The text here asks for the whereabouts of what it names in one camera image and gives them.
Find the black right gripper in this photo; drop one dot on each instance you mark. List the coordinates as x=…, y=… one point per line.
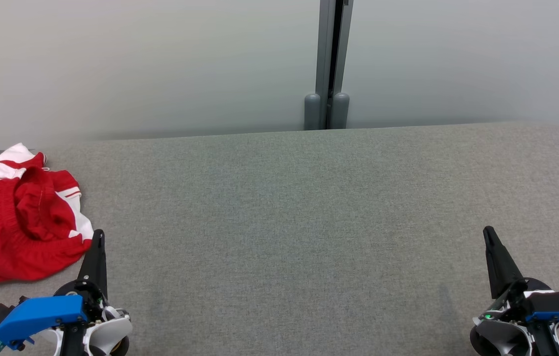
x=516, y=301

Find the grey partition post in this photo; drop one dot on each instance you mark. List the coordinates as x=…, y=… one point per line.
x=322, y=49

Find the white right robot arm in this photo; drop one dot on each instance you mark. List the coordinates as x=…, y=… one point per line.
x=499, y=336

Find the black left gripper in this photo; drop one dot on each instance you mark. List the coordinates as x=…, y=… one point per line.
x=90, y=291

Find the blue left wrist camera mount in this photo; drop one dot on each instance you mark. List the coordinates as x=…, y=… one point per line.
x=42, y=311

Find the red shorts with white band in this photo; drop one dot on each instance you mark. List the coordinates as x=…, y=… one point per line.
x=7, y=232

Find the grey fabric sofa surface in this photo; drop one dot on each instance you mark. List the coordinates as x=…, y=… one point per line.
x=284, y=222

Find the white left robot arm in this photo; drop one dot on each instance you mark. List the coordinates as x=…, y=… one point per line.
x=111, y=331

